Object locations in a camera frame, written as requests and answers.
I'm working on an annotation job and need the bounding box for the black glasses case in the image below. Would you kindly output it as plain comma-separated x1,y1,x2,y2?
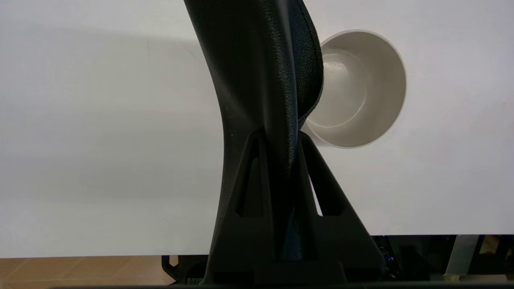
183,0,324,261

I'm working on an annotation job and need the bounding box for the grey metal strut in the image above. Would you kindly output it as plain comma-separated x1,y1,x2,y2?
444,235,479,277

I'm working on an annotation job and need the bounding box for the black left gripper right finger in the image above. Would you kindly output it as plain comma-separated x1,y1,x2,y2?
299,132,387,278

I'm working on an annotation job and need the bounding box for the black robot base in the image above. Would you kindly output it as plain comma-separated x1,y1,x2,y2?
162,235,514,286

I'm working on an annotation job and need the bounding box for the grey round bowl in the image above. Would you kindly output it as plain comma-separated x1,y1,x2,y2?
299,29,407,149

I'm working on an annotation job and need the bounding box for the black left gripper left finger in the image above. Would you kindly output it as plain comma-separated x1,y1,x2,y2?
208,128,281,278

